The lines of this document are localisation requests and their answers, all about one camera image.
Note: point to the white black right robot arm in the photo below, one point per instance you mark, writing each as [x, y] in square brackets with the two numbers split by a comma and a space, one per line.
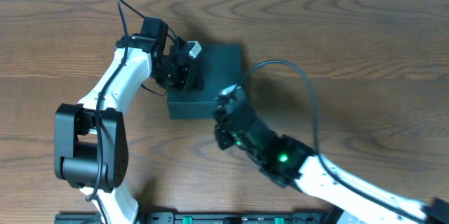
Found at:
[288, 162]

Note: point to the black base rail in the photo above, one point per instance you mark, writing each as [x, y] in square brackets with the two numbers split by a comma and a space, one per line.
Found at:
[302, 217]

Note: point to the dark green gift box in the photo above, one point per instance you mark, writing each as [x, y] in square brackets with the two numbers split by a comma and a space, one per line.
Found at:
[221, 67]

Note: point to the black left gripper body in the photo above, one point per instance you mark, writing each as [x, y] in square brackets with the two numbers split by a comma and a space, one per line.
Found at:
[172, 75]

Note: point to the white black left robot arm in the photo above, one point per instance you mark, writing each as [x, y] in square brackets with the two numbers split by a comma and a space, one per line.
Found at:
[90, 145]

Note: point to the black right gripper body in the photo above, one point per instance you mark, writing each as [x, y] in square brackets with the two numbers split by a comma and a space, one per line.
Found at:
[226, 140]

